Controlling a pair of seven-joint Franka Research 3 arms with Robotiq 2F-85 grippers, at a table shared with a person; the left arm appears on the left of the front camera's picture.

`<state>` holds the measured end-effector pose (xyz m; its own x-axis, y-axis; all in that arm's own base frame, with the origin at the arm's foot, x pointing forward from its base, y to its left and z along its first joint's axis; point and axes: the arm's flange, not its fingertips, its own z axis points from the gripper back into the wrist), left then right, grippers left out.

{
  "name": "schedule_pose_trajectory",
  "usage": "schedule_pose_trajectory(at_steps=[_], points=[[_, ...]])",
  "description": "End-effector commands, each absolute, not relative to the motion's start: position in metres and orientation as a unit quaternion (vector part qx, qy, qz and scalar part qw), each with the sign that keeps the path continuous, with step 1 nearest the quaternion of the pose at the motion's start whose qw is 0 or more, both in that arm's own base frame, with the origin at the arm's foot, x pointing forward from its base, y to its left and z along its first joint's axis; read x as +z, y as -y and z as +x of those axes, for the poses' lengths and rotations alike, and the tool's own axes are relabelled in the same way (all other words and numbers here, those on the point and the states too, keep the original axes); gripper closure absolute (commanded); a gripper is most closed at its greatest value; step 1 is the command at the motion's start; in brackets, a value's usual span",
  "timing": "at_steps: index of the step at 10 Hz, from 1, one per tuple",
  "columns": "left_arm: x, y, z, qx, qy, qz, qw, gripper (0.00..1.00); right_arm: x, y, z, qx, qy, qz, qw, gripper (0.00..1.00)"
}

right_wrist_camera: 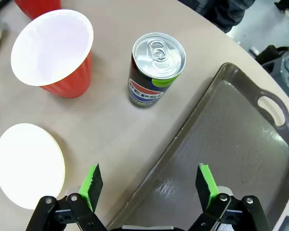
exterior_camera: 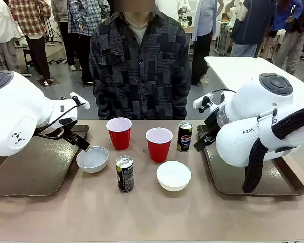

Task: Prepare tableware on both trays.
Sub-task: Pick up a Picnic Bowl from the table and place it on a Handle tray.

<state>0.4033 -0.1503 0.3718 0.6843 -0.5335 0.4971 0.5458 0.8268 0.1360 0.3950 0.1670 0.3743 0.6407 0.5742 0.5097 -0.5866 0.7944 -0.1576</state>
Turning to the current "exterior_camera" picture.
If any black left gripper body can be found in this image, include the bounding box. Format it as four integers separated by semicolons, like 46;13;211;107
62;127;84;147

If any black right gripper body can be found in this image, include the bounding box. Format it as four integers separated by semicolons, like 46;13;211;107
204;118;219;143

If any white bowl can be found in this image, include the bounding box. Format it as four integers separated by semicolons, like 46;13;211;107
156;160;192;192
75;146;109;174

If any black Pepsi can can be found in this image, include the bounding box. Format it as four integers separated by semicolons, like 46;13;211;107
177;121;193;153
115;155;134;193

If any red plastic cup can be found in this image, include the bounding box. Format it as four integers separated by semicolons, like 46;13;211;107
145;128;173;163
106;117;133;151

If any brown plastic tray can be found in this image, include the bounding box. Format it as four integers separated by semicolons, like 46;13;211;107
0;124;90;197
196;124;304;197

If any white background table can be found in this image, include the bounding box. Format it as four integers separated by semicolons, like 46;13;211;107
204;56;304;90

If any person in patchwork shirt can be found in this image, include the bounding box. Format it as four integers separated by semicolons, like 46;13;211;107
88;0;192;121

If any bystander in light blue shirt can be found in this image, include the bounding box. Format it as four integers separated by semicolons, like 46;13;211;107
191;0;217;86

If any bystander in dark trousers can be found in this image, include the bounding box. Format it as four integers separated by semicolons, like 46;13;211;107
51;0;77;72

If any bystander in navy jacket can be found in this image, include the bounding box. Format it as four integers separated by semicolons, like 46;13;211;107
230;0;278;58

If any bystander in blue plaid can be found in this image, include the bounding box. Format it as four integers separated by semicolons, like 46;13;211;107
67;0;111;85

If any bystander in red plaid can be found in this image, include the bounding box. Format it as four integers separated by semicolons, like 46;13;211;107
8;0;52;86

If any bystander in grey trousers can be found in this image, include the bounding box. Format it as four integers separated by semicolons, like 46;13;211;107
273;0;304;75

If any bystander in white top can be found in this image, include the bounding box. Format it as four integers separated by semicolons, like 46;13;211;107
0;0;21;73

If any bystander in black skirt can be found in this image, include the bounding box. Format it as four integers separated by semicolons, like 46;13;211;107
259;0;304;61

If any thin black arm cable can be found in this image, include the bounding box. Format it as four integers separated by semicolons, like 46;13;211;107
33;102;86;140

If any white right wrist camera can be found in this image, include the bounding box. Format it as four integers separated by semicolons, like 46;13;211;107
193;93;214;113

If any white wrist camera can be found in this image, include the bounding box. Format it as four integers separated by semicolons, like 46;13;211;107
70;92;91;110
193;93;214;113

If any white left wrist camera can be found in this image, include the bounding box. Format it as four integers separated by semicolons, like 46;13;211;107
70;92;91;110

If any black braided cable sleeve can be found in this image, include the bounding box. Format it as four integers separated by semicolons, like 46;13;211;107
242;102;304;194

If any black camera tripod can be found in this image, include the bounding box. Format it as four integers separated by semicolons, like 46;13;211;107
44;19;57;46

